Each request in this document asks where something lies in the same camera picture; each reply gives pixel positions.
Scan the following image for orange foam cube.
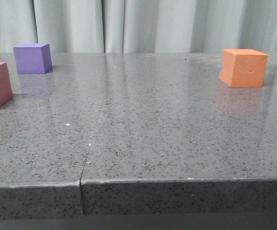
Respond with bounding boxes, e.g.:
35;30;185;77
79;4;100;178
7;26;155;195
219;49;268;88

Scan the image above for grey pleated curtain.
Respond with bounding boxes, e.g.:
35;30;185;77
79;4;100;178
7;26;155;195
0;0;277;53

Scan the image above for purple foam cube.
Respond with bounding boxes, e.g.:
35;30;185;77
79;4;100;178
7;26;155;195
13;43;52;74

